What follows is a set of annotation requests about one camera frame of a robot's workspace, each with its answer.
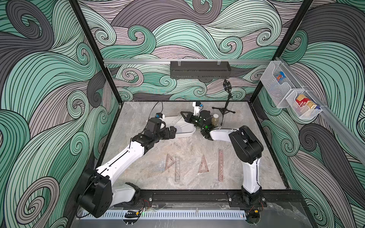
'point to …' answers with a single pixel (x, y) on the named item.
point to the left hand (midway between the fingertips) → (170, 128)
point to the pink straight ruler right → (220, 166)
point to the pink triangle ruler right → (203, 167)
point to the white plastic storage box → (183, 128)
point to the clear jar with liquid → (215, 119)
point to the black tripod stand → (228, 88)
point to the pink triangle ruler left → (169, 161)
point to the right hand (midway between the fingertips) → (182, 111)
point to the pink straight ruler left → (177, 168)
